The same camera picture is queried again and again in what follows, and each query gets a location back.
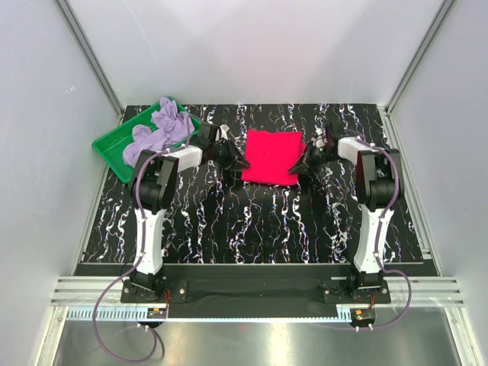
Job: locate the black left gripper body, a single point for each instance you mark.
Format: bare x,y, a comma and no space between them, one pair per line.
221,154

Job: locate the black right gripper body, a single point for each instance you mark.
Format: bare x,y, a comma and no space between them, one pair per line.
318,156

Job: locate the red t shirt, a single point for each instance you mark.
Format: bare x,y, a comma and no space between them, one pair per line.
271,156

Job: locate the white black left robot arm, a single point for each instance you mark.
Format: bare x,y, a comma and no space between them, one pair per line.
153,187

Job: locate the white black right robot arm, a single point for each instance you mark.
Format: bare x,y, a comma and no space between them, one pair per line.
378,186

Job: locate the lavender t shirt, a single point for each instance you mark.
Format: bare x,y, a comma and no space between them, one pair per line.
172,127

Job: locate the green plastic bin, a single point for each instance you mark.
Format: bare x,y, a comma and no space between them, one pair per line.
111,146

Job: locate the right orange connector box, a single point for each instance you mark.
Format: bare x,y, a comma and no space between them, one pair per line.
363,318

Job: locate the left small circuit board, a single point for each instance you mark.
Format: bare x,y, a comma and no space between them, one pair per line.
157,313

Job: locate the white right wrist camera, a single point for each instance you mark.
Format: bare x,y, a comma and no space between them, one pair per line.
317,139

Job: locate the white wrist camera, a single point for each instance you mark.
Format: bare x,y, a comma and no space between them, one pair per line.
317,139
222,133

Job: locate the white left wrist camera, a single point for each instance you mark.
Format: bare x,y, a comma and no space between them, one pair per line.
222,133

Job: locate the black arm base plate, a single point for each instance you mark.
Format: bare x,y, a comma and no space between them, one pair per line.
331,280

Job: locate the aluminium frame profile left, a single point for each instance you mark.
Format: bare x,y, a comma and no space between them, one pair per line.
84,45

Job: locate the aluminium frame profile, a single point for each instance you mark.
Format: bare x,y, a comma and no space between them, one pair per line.
84,45
427,40

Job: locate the aluminium frame profile right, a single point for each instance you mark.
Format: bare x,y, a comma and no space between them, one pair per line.
427,40

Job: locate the grey slotted cable duct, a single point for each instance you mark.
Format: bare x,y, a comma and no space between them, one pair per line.
209,315

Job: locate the aluminium front rail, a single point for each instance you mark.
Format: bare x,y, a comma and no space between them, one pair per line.
425,291

